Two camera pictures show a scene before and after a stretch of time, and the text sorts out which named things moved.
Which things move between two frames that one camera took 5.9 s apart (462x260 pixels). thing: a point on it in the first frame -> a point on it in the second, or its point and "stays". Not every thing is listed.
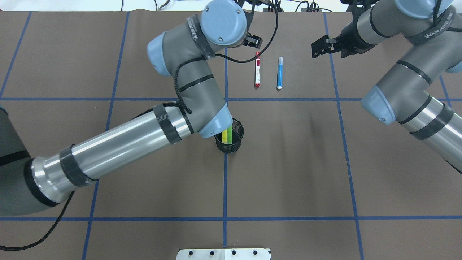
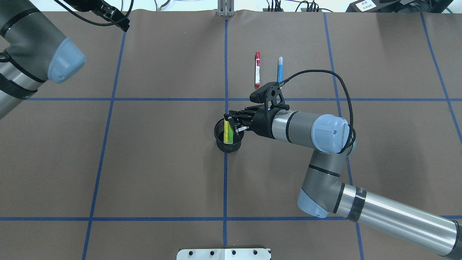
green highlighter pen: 229,135 stays
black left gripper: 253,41 -> 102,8
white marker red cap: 257,72 stays
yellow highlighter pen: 224,137 stays
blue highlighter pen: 279,76 stays
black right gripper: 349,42 -> 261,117
